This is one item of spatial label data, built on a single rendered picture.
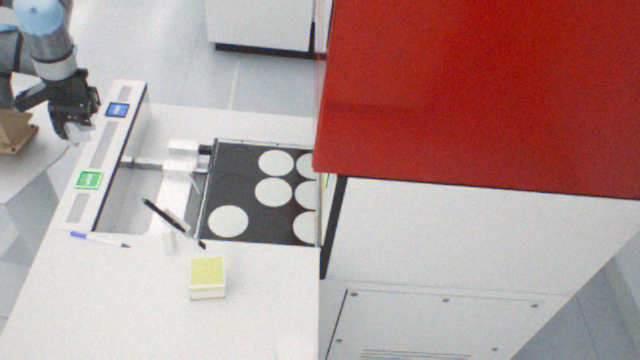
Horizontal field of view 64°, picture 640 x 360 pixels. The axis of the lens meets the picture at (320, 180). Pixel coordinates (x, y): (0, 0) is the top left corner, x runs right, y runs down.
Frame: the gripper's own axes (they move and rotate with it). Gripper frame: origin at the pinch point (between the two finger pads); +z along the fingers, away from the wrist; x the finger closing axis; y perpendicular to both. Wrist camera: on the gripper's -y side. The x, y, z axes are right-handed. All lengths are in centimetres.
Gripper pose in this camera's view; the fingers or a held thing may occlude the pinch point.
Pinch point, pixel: (72, 141)
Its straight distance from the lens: 129.3
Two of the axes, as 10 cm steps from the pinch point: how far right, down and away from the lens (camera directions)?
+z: -1.1, 6.6, 7.5
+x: 0.1, -7.5, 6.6
